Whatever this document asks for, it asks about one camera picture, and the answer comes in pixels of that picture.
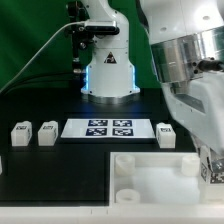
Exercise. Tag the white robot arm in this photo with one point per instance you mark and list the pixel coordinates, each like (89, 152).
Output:
(186, 40)

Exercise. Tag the black camera on mount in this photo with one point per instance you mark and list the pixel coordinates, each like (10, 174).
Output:
(82, 30)

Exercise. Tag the white fence obstacle wall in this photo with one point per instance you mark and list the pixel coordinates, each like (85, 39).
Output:
(204, 214)

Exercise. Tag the white marker board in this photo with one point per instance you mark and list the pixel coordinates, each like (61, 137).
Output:
(108, 128)

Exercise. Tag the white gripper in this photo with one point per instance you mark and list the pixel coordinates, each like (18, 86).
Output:
(201, 109)

